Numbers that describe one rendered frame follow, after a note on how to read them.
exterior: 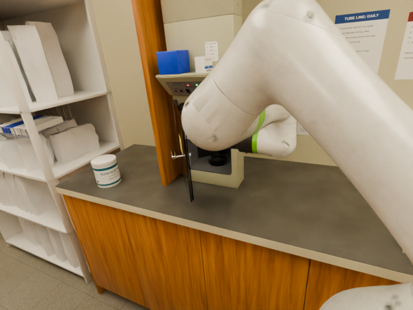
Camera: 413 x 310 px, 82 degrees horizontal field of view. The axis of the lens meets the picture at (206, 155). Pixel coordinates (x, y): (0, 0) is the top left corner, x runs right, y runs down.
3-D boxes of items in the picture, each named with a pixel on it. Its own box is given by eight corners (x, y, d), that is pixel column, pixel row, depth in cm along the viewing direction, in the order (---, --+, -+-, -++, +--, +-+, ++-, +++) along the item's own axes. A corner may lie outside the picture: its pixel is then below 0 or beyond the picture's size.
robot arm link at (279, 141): (293, 163, 77) (296, 155, 86) (296, 125, 74) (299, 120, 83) (250, 158, 83) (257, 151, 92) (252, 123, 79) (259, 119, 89)
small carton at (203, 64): (203, 71, 101) (202, 56, 99) (212, 71, 98) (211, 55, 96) (195, 72, 98) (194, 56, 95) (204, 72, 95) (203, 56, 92)
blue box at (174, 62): (171, 72, 110) (168, 51, 106) (190, 71, 106) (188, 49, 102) (158, 74, 102) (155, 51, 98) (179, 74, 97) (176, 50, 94)
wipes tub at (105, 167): (109, 175, 145) (104, 152, 139) (126, 178, 139) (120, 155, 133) (92, 186, 134) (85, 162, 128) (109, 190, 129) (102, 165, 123)
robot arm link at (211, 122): (244, 122, 35) (195, 64, 37) (196, 171, 42) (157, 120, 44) (281, 111, 49) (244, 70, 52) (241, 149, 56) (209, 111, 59)
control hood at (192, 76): (171, 94, 115) (169, 72, 111) (236, 94, 102) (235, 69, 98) (158, 98, 106) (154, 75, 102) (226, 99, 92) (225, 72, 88)
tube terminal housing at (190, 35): (201, 161, 154) (190, 26, 124) (251, 167, 141) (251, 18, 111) (182, 179, 134) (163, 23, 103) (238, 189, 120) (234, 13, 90)
